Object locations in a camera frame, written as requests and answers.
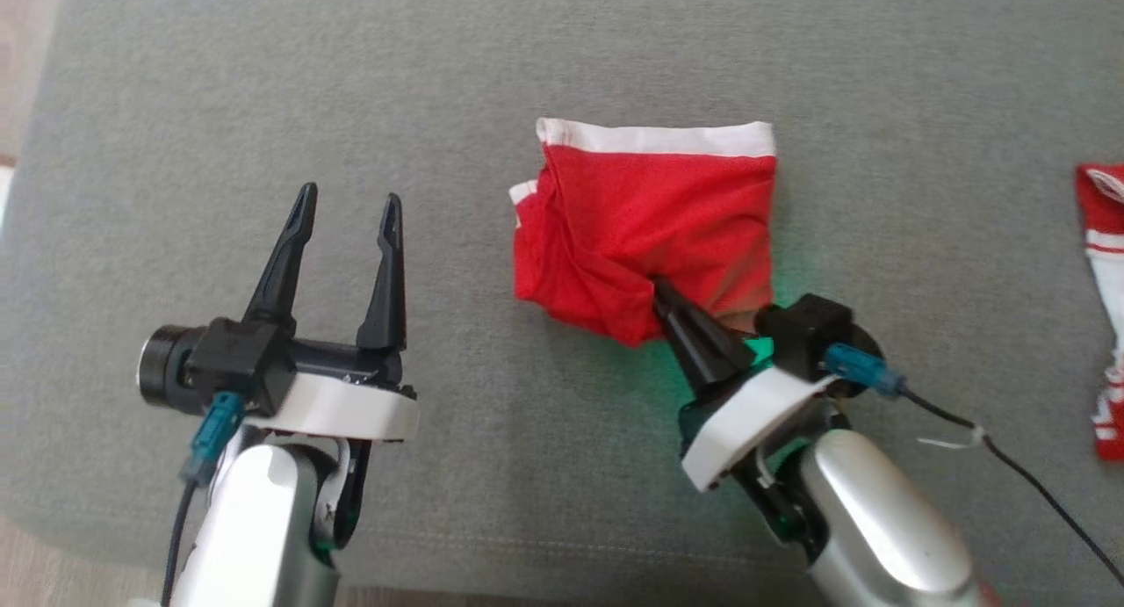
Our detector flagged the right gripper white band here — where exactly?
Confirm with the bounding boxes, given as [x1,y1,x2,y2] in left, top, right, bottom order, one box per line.
[652,276,837,494]

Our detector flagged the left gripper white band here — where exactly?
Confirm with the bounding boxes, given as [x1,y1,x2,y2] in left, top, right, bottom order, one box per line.
[241,182,421,443]

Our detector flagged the red shorts with white trim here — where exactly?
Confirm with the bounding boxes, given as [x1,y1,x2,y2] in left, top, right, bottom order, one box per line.
[508,117,779,349]

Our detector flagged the red shirt with striped collar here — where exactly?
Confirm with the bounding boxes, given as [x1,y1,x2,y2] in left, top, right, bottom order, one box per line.
[1075,162,1124,464]

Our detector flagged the large grey sofa chaise cushion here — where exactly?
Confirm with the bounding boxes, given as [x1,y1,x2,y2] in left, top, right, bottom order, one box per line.
[0,0,1124,603]

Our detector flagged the left camera cable blue plug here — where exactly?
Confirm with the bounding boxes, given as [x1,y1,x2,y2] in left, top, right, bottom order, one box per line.
[161,390,247,607]

